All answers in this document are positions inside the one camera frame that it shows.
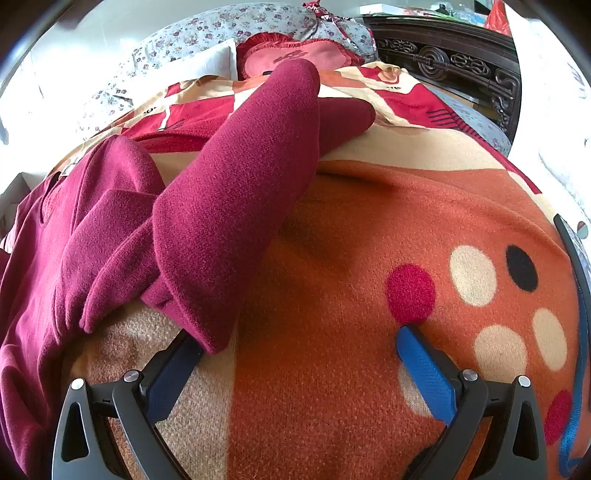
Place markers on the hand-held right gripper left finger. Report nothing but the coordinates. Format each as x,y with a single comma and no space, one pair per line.
170,379

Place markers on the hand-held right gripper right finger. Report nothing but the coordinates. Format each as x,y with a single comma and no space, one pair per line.
425,364

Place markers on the maroon fleece garment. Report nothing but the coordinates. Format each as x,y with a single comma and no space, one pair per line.
231,184

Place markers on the orange printed blanket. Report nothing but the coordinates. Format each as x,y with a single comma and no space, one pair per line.
346,277

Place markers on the white box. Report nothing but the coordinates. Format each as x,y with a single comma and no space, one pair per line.
18,198

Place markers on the white lace cloth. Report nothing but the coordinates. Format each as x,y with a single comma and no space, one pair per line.
549,115

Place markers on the dark carved wooden headboard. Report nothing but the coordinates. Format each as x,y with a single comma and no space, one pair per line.
443,55

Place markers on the white pillow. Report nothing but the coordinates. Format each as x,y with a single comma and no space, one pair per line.
198,64

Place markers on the red cushion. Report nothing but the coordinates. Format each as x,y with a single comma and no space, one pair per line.
318,53

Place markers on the grey floral quilt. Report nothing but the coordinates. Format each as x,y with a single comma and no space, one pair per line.
175,41

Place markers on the floral pillow with red trim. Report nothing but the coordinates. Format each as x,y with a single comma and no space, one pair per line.
337,27

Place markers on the red plastic bag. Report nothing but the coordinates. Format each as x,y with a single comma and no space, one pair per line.
498,18

